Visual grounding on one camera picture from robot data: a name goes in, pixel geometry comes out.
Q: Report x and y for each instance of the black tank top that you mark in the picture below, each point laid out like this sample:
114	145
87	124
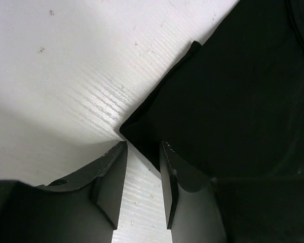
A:
233	106

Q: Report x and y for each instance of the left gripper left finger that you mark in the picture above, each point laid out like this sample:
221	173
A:
83	206

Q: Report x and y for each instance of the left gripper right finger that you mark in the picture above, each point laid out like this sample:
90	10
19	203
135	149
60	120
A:
203	209

